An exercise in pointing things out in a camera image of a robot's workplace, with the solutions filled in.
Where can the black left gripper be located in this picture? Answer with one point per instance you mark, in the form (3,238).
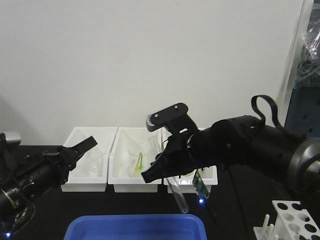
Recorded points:
(41,168)

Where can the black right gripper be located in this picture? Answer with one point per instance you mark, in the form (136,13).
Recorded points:
(186,150)

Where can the clear glass test tube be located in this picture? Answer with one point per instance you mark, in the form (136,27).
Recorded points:
(172,183)

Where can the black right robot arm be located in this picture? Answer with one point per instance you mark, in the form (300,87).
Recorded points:
(287,157)

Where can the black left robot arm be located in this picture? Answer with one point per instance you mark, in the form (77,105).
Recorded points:
(15,213)

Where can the blue-grey pegboard drying rack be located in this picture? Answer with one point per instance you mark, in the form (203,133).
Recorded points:
(304,108)

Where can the white test tube rack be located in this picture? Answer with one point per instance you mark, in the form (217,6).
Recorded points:
(292,223)

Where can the glassware in left bin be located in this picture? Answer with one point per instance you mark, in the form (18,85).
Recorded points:
(89,165)

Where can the left white storage bin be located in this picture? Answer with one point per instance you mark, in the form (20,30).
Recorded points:
(105,137)

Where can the white storage bin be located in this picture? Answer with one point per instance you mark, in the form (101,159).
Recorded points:
(118,162)
(105,137)
(185,182)

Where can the beaker in middle bin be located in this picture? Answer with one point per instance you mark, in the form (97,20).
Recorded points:
(133,153)

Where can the middle white storage bin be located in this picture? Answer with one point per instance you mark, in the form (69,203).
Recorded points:
(118,162)

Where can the yellow green plastic spatulas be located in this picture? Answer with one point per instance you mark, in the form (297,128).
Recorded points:
(139,163)

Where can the right white storage bin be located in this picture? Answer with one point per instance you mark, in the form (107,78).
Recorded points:
(185,182)

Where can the green circuit board with led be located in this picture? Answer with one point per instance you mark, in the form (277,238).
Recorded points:
(199,185)

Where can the blue plastic tray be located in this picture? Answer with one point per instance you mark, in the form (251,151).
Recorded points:
(136,227)

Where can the clear plastic bag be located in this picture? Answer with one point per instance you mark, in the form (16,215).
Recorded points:
(308,71)

